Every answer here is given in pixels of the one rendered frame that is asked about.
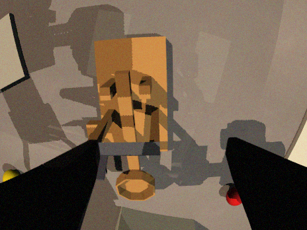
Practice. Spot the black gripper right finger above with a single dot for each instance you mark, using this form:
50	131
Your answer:
273	190

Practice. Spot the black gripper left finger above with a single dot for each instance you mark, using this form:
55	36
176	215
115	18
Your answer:
54	195

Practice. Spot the yellow ball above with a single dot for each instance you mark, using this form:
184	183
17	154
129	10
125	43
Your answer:
10	174

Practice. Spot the red ball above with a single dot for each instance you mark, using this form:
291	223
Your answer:
233	197

